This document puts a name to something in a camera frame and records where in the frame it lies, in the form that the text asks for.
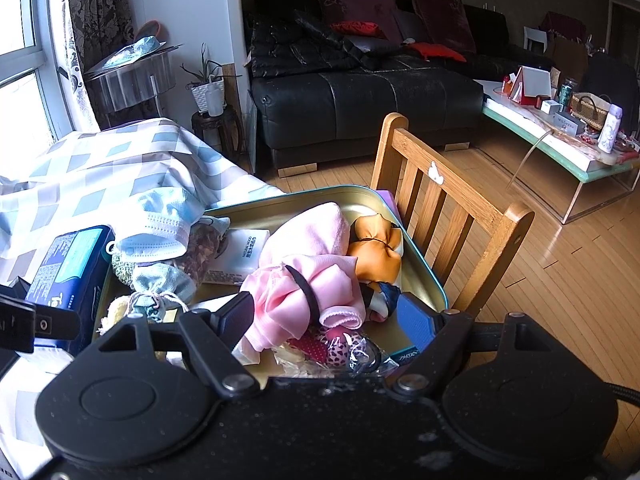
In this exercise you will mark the white box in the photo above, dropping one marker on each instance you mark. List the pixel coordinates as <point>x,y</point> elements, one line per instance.
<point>567,122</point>

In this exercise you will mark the white red desk stand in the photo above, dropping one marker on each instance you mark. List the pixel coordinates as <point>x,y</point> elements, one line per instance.
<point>532,84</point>

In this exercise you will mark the green knitted ball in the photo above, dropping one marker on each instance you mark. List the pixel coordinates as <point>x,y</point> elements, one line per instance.
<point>120,271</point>

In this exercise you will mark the wooden chair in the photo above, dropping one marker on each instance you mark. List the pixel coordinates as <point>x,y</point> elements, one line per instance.
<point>450,195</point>

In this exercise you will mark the black leather sofa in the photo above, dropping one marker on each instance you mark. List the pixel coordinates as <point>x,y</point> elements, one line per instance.
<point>360,105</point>

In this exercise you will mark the light blue herb sachet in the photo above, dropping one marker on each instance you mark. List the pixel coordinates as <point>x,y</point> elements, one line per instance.
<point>165,281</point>

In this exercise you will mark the red cloth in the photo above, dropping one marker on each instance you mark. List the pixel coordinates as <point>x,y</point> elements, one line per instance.
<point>437,51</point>

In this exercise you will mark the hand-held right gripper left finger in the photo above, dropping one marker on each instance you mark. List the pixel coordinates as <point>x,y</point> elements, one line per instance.
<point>235,318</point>

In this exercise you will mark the brown paper bag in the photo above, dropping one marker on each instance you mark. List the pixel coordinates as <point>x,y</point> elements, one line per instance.
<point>567,57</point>

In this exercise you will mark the round metal side table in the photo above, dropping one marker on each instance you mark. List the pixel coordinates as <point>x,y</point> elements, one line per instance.
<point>130,87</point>

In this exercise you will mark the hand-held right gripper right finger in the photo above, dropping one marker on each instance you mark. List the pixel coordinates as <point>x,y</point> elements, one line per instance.
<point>420,322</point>

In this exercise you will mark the leopard print hair bow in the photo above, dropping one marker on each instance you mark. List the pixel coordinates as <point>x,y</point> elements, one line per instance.
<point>340,353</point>

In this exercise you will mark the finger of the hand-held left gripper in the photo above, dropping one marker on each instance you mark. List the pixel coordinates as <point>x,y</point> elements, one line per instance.
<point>57,325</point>

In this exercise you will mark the blue face mask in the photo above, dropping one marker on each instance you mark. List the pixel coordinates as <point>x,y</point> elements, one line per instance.
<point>160,230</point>

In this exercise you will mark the blue tissue pack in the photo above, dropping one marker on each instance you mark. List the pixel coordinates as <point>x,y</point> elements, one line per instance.
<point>65,265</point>

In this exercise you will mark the white coffee table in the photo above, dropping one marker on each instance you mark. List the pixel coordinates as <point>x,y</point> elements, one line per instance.
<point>565,158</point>

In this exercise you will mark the gold metal tin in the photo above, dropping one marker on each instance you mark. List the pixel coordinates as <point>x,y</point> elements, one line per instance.
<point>270,205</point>

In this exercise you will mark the leaning glass panel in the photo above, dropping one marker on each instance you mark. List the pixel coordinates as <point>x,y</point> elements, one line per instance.
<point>249,135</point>

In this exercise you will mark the woven basket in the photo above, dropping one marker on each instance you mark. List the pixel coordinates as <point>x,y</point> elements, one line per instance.
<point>590,109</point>

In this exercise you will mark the window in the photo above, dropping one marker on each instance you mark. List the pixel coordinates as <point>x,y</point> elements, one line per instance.
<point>22,35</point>

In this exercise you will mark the orange white cloth toy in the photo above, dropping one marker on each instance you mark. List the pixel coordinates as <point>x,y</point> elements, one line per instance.
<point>375,255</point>

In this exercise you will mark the white chair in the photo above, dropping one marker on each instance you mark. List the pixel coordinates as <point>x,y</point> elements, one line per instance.
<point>535,37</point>

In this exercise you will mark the pink satin scrunchie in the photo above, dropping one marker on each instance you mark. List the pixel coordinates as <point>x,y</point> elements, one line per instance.
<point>280,301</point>

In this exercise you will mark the white purple bottle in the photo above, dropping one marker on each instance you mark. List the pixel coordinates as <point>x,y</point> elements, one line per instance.
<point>610,127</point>

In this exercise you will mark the potted plant in white basket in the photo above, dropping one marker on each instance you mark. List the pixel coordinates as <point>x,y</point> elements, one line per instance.
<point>205,82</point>

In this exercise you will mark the black padded jacket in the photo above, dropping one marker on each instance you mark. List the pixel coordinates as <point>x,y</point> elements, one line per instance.
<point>290,45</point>

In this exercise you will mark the purple mat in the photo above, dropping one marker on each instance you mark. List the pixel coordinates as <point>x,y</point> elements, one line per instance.
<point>385,199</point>

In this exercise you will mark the small red cushion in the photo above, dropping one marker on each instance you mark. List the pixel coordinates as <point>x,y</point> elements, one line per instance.
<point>357,29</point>

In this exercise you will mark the dark round stool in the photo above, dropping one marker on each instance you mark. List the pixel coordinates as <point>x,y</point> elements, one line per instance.
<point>216,132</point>

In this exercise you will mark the white tissue packet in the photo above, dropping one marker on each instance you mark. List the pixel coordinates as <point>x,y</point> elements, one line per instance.
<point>240,256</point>

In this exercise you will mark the checked tablecloth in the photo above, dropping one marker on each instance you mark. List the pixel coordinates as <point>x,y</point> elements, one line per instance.
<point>115,160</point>

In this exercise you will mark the patterned curtain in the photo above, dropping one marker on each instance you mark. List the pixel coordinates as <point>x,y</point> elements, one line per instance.
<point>95,20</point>

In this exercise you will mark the blue plastic bag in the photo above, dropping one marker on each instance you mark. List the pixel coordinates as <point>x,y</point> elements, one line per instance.
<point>135,50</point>

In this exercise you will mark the dark suitcase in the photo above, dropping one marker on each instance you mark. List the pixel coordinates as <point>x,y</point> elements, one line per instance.
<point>607,77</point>

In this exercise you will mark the dark red cushion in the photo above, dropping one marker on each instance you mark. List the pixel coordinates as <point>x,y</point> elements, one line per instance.
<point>442,17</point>
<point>357,7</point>

